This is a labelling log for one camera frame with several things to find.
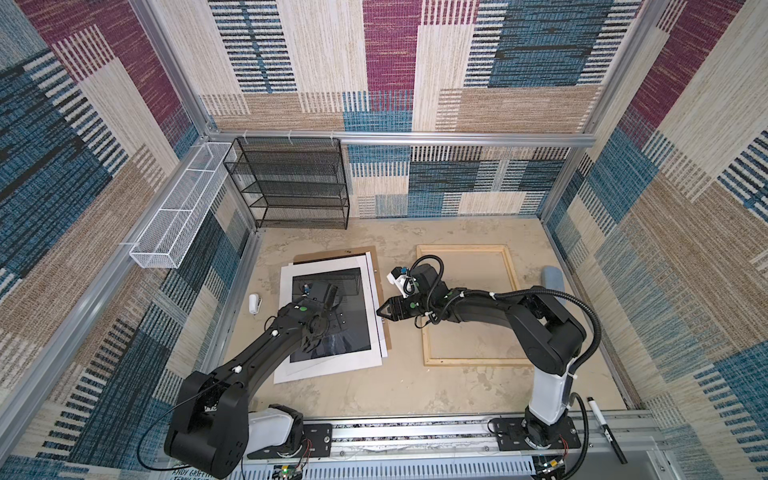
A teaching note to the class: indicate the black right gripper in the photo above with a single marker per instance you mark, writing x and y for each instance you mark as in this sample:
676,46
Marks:
392,303

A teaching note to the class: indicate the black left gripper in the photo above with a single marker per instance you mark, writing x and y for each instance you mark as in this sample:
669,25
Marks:
335,318

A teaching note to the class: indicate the light wooden picture frame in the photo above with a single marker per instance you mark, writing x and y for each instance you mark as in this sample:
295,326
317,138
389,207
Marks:
473,344

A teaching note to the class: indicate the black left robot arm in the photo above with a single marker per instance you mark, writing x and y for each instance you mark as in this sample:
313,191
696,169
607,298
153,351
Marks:
211,428

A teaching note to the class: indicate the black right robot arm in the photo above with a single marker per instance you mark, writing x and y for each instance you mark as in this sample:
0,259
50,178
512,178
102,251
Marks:
558,333

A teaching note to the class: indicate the white photo mat board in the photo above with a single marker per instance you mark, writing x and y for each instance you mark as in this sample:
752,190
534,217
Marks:
287,371

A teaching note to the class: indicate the small white plastic device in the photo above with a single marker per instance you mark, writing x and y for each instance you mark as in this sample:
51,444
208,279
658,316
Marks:
254,303

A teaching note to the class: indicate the grey blue oval case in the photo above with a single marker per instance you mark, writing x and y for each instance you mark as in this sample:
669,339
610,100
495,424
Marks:
552,278

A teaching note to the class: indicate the black marker pen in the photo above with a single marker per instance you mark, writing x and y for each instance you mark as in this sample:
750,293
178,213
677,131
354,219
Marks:
606,430

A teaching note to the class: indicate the brown frame backing board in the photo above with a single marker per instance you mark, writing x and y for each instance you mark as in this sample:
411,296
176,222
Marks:
343,253

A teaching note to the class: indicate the black wire shelf rack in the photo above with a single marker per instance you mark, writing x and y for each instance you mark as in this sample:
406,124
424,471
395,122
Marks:
291,182

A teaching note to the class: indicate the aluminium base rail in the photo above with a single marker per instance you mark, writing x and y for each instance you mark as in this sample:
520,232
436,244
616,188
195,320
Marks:
463,447

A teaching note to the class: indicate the white wire mesh basket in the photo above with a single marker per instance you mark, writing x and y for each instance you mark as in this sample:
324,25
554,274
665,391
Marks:
166,240

